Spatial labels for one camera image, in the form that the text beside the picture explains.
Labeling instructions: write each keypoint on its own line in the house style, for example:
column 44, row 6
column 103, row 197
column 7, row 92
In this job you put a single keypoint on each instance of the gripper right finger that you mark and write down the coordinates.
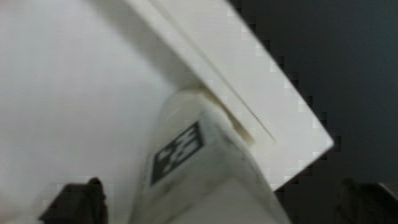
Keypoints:
column 366, row 203

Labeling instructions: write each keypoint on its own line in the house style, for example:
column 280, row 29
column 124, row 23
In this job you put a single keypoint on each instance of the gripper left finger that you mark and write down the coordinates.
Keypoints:
column 78, row 206

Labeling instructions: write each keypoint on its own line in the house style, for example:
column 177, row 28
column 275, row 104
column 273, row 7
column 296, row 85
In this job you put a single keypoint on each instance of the white leg with tag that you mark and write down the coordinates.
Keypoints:
column 202, row 185

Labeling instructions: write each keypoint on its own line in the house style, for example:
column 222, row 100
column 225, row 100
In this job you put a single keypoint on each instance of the white square tabletop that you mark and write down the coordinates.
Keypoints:
column 99, row 57

